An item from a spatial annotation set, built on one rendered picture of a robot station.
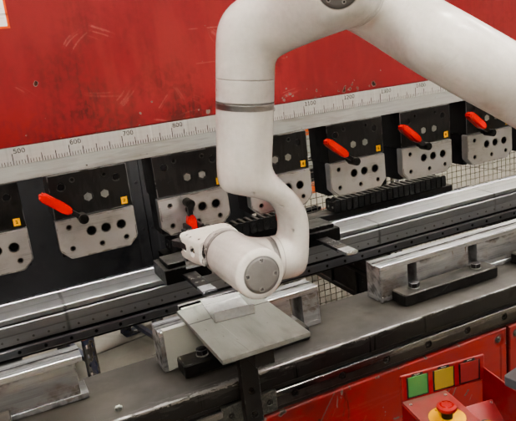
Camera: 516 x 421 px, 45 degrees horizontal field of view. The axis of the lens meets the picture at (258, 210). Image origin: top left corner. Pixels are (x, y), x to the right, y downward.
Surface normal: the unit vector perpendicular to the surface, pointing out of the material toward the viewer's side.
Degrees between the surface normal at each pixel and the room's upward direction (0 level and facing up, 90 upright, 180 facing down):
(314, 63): 90
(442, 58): 102
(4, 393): 90
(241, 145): 93
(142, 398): 0
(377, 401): 90
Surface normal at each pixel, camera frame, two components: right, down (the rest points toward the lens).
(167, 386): -0.11, -0.96
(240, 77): -0.15, 0.29
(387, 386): 0.42, 0.19
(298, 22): -0.70, 0.57
